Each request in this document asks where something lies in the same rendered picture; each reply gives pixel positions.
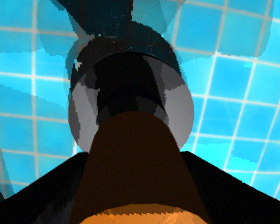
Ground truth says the orange knob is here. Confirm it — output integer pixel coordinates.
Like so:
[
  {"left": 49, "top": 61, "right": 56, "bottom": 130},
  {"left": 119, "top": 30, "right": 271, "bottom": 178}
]
[{"left": 67, "top": 111, "right": 212, "bottom": 224}]

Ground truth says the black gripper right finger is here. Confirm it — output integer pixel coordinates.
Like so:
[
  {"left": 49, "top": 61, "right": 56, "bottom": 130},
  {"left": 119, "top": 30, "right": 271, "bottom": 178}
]
[{"left": 181, "top": 151, "right": 280, "bottom": 224}]

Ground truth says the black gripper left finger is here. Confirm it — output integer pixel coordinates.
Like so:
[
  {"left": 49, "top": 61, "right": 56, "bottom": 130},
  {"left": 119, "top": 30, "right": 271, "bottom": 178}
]
[{"left": 0, "top": 152, "right": 88, "bottom": 224}]

